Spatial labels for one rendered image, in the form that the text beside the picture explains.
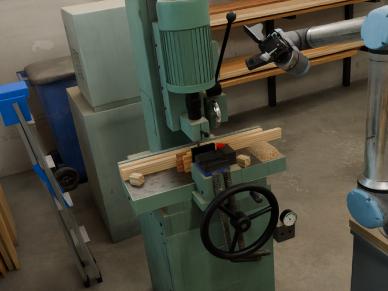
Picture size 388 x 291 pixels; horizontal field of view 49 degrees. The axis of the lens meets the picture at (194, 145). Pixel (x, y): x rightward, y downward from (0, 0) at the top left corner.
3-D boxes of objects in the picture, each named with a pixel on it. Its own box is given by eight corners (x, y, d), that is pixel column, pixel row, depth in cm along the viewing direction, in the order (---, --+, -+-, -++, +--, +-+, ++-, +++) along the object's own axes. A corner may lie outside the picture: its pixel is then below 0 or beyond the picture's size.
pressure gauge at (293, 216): (283, 232, 168) (283, 215, 164) (278, 227, 171) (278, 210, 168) (297, 227, 170) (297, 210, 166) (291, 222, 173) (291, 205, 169)
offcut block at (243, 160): (236, 164, 161) (235, 157, 160) (242, 161, 163) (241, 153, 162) (245, 167, 158) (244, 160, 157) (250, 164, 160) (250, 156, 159)
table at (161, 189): (142, 230, 140) (138, 215, 137) (122, 188, 166) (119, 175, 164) (301, 180, 157) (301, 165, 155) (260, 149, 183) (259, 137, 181)
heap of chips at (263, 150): (262, 161, 161) (261, 153, 159) (245, 148, 173) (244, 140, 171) (283, 156, 163) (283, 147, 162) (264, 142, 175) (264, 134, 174)
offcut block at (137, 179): (130, 184, 156) (128, 176, 155) (135, 179, 159) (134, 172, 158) (139, 186, 154) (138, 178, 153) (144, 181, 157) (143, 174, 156)
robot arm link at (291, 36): (282, 41, 189) (297, 60, 183) (260, 46, 185) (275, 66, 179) (288, 24, 181) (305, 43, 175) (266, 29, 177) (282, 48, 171)
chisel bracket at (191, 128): (194, 146, 160) (191, 125, 156) (181, 133, 172) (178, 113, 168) (212, 141, 162) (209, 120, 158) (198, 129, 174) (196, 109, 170)
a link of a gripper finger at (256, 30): (253, 13, 154) (269, 31, 158) (241, 25, 157) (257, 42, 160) (253, 16, 152) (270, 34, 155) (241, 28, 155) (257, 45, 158)
